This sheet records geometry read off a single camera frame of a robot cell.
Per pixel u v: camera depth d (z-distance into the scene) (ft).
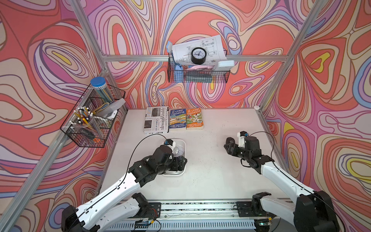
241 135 2.56
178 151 2.98
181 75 2.63
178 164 2.14
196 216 2.41
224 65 2.35
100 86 2.31
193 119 3.64
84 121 1.90
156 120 3.54
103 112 2.40
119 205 1.89
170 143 2.19
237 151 2.46
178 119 3.64
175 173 2.75
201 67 2.59
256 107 4.04
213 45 2.70
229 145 2.61
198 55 2.57
